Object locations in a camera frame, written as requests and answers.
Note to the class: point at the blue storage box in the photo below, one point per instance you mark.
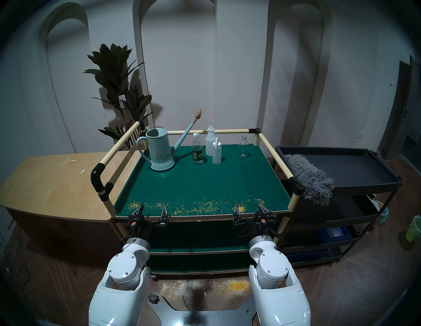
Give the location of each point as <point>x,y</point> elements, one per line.
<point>334,234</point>

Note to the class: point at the white pump bottle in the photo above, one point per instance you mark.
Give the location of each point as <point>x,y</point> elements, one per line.
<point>216,154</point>

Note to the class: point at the teal watering can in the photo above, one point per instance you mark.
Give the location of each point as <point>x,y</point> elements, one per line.
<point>161,154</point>

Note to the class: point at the black utility cart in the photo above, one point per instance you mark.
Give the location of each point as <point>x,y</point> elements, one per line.
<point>355,169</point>

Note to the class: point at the white plastic bottle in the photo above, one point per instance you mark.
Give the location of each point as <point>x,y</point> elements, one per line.
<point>210,141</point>

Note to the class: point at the dark green potted plant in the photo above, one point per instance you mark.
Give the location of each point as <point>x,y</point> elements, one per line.
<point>113,72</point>

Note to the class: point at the grey fluffy duster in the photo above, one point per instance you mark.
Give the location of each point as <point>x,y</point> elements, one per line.
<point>310,179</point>

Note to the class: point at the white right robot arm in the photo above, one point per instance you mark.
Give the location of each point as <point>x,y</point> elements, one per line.
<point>276,272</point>

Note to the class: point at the black star knob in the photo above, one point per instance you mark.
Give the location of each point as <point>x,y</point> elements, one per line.
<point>153,298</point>

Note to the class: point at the yellow crumbs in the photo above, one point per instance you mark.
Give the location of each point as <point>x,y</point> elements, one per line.
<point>204,207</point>

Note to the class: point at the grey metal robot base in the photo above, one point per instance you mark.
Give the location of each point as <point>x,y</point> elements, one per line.
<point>204,317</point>

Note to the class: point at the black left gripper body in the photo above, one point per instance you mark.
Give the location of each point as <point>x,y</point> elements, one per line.
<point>141,226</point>

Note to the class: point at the clear glass bottle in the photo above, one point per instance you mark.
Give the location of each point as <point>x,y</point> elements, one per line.
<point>243,149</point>

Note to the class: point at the dark door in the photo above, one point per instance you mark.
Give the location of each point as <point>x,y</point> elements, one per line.
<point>399,108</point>

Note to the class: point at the green-label water bottle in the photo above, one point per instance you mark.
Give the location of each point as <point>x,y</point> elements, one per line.
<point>197,152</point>

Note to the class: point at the white plant tag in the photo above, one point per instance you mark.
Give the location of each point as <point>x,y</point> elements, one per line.
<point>122,100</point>

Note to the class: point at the green waste bin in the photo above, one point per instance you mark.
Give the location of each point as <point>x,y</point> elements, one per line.
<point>414,230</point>

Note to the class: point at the green three-tier shelf cart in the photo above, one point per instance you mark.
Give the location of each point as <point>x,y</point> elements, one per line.
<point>210,184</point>

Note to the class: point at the light wooden table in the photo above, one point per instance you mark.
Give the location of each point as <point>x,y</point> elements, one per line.
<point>56,184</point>

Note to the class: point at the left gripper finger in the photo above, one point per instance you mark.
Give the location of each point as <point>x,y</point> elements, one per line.
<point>141,212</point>
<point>164,217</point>

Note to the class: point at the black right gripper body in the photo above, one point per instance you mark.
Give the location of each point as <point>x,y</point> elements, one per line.
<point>253,227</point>

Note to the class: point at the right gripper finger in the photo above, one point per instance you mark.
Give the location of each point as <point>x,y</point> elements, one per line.
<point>237,216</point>
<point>264,213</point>

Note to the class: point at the white bucket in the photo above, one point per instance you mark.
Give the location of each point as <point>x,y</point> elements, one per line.
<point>381,210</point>

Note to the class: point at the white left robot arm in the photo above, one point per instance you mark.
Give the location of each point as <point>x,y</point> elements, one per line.
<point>125,269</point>

